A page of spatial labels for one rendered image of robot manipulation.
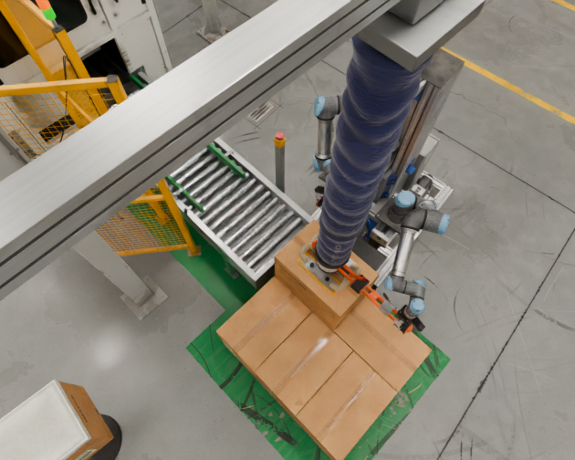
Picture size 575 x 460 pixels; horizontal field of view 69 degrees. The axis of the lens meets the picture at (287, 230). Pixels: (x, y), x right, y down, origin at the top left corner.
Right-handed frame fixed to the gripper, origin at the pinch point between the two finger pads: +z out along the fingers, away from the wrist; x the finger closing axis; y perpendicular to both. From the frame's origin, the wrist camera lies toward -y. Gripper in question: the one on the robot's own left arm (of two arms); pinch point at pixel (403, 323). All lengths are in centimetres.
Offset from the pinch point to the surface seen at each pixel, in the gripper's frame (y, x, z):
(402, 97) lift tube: 49, 4, -155
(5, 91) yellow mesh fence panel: 203, 86, -102
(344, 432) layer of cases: -19, 65, 53
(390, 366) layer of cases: -14, 11, 53
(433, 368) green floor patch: -45, -28, 108
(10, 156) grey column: 165, 103, -104
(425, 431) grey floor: -68, 14, 108
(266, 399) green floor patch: 35, 86, 107
